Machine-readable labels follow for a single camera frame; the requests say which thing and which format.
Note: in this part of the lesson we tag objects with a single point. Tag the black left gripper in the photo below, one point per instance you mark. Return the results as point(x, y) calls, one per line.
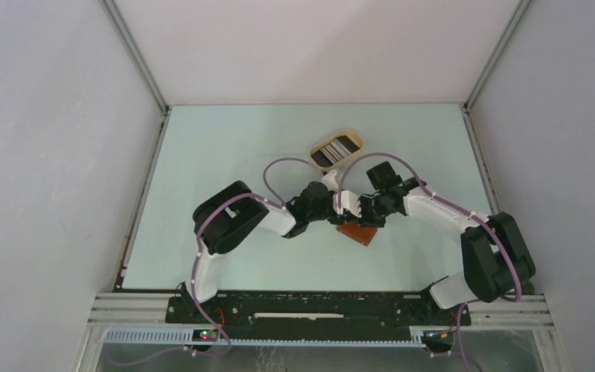
point(337, 219)

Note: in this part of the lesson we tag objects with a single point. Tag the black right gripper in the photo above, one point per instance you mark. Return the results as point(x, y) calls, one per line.
point(365, 220)

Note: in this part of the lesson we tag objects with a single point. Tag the brown leather card holder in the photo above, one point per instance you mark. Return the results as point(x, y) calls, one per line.
point(360, 234)

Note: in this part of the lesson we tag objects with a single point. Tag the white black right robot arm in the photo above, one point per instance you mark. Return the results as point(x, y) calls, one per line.
point(495, 257)

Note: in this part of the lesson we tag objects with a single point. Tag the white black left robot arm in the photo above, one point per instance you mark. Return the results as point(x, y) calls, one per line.
point(226, 219)

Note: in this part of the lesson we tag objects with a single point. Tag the beige oval tray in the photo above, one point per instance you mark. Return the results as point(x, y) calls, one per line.
point(323, 164)

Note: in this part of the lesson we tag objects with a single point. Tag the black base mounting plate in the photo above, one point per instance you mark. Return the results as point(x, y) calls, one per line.
point(337, 314)

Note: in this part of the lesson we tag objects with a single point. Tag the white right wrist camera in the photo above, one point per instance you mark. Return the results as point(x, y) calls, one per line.
point(346, 201)

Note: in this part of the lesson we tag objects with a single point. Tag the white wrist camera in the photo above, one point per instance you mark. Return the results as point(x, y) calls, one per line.
point(331, 180)
point(346, 201)

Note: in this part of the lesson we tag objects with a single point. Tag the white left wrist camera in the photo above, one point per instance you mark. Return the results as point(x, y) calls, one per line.
point(331, 180)

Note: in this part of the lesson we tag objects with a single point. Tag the white cable duct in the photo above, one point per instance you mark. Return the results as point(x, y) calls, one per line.
point(189, 337)

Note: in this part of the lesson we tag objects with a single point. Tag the aluminium frame rail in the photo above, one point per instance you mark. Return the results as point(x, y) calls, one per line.
point(530, 313)

